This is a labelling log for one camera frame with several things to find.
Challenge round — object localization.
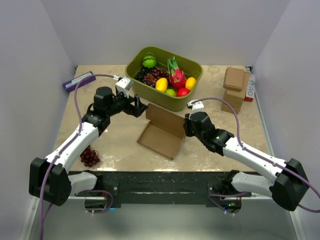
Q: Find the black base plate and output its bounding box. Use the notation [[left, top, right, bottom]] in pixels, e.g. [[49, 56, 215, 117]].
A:
[[78, 170, 241, 210]]

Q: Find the olive green plastic bin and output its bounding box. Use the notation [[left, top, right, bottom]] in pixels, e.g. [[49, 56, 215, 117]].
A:
[[125, 46, 203, 112]]

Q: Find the purple cable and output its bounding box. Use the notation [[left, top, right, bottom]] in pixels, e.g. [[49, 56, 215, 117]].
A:
[[197, 97, 320, 216], [37, 74, 121, 240]]

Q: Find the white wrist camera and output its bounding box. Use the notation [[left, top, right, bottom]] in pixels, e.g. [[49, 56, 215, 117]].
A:
[[187, 100, 205, 118], [115, 77, 134, 98]]

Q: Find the red apple toy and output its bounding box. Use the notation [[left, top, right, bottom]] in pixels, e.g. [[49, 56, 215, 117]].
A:
[[176, 87, 190, 97]]

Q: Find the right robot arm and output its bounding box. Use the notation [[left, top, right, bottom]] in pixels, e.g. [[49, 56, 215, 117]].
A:
[[183, 111, 309, 211]]

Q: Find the yellow mango toy left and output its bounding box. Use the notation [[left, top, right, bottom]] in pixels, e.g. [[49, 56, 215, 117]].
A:
[[155, 77, 168, 92]]

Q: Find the aluminium frame rail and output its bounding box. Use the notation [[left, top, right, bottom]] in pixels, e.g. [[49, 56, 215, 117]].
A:
[[18, 149, 307, 240]]

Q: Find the white red printed box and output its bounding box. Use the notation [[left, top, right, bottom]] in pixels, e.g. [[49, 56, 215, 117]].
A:
[[244, 74, 256, 102]]

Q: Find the red grape bunch on table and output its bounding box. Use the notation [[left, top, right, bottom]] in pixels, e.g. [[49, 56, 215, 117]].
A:
[[80, 146, 101, 168]]

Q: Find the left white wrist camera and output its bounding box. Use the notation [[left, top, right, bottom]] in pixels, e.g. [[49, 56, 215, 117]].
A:
[[115, 77, 134, 98]]

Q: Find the stack of folded cardboard boxes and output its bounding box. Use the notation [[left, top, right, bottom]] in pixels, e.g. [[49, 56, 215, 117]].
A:
[[223, 70, 251, 112]]

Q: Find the yellow mango toy right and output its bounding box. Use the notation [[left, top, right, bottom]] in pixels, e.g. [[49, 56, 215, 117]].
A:
[[185, 77, 197, 91]]

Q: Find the red grape bunch in bin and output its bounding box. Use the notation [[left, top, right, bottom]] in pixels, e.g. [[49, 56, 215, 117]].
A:
[[143, 67, 169, 88]]

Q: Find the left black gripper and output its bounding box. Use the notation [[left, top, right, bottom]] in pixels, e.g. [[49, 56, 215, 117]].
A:
[[106, 89, 148, 118]]

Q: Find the yellow mango toy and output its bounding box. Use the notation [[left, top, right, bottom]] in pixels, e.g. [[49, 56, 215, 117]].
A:
[[185, 77, 197, 91], [155, 77, 168, 92]]

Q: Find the purple flat box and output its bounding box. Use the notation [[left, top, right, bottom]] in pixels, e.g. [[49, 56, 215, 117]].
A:
[[62, 71, 96, 93]]

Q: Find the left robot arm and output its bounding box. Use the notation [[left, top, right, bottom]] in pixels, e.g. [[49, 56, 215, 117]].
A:
[[28, 86, 148, 206]]

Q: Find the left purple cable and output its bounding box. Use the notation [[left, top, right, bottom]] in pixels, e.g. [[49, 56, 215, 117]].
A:
[[37, 74, 121, 240]]

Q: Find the brown cardboard paper box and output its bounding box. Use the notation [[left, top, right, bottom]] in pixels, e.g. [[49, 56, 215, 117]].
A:
[[137, 103, 186, 160]]

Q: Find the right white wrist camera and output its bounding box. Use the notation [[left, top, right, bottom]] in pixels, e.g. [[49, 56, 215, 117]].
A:
[[187, 100, 205, 118]]

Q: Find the top folded cardboard box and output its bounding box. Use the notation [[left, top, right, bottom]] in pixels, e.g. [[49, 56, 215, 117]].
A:
[[222, 67, 244, 92]]

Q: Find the green watermelon toy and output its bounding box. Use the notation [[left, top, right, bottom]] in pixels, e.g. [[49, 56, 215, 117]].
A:
[[142, 55, 157, 69]]

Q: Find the green lime toy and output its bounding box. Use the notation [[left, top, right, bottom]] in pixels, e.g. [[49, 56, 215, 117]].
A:
[[165, 88, 177, 97]]

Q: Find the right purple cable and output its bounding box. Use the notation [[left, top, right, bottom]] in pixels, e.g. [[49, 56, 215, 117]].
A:
[[197, 97, 320, 216]]

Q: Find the dark purple grape bunch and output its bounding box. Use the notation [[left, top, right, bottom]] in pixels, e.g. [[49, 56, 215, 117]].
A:
[[135, 67, 150, 83]]

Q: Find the pink dragon fruit toy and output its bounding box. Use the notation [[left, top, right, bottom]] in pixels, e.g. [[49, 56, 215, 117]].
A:
[[167, 56, 186, 91]]

